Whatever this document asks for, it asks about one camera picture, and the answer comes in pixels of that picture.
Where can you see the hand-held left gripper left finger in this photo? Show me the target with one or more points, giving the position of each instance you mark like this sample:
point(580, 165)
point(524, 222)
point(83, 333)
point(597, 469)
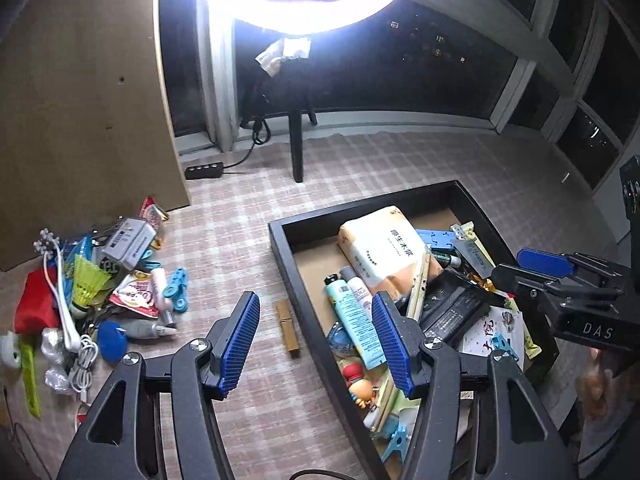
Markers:
point(240, 345)

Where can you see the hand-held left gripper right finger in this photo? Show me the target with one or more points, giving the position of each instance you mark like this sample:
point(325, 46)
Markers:
point(392, 345)

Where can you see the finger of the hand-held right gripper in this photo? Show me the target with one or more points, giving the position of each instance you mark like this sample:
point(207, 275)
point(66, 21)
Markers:
point(515, 280)
point(540, 262)

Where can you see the light blue tube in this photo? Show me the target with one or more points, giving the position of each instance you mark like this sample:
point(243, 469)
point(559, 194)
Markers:
point(355, 320)

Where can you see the grey foil packet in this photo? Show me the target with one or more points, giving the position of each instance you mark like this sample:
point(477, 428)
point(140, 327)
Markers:
point(472, 256)

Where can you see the small cartoon figurine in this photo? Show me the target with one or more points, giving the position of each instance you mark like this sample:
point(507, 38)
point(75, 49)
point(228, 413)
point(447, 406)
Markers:
point(362, 387)

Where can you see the white printed box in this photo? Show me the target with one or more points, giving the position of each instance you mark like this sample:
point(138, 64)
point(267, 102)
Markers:
point(492, 335)

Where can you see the long yellow packet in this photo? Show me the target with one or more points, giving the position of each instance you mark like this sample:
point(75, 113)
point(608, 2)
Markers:
point(531, 345)

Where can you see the beige slim stick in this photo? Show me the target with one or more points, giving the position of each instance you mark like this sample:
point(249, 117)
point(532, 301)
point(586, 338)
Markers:
point(417, 285)

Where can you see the black printed packet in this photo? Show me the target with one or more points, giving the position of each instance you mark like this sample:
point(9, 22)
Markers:
point(450, 310)

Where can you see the small dark bottle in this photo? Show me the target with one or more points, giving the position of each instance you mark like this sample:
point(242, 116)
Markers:
point(445, 259)

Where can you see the black tray container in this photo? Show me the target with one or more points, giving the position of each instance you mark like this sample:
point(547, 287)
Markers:
point(305, 310)

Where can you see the blue clothes peg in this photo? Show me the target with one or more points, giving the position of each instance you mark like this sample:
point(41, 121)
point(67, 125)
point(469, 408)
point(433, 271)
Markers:
point(435, 237)
point(397, 442)
point(175, 290)

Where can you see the orange tissue pack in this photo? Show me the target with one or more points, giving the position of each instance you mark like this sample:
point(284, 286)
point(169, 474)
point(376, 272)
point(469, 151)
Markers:
point(385, 240)

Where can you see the person's right hand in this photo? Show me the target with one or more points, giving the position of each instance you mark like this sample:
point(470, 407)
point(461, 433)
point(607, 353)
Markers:
point(597, 390)

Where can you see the wooden clip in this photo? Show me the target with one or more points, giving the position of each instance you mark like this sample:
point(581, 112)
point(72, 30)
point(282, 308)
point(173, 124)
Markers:
point(287, 327)

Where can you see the grey squeeze tube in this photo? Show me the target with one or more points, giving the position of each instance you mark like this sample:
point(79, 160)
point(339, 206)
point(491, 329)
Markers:
point(145, 330)

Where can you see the pink white tube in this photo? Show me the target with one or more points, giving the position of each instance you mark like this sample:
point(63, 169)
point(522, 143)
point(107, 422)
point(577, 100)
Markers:
point(160, 285)

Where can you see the red white flat packet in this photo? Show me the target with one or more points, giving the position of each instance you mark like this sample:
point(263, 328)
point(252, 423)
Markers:
point(132, 295)

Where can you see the blue round disc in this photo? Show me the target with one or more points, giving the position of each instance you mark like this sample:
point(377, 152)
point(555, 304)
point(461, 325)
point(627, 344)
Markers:
point(112, 342)

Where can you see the small grey box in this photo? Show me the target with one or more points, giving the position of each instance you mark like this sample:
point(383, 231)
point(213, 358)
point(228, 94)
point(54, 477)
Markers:
point(127, 242)

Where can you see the red and white snack packet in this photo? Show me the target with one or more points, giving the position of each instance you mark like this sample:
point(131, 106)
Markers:
point(152, 212)

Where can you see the yellow-green shuttlecock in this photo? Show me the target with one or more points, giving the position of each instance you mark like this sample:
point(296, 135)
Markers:
point(87, 280)

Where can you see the black power strip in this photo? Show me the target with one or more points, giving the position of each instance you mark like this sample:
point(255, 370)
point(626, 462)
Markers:
point(204, 171)

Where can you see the white massage roller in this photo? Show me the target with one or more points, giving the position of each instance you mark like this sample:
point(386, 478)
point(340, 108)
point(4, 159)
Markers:
point(62, 300)

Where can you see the blue plastic packet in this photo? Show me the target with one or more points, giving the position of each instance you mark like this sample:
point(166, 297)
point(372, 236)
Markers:
point(82, 247)

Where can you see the silver foil wrapper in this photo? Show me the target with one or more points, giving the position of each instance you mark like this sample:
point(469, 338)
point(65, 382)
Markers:
point(57, 379)
point(52, 342)

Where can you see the black tripod stand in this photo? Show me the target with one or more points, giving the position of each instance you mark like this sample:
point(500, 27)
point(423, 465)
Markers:
point(297, 150)

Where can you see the green plastic strip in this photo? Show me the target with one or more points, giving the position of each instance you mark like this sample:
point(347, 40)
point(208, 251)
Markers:
point(30, 375)

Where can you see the white round case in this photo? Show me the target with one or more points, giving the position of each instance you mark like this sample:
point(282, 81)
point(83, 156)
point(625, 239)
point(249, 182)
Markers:
point(7, 350)

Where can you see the crumpled white paper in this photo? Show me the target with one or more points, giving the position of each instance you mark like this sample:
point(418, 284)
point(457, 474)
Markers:
point(285, 52)

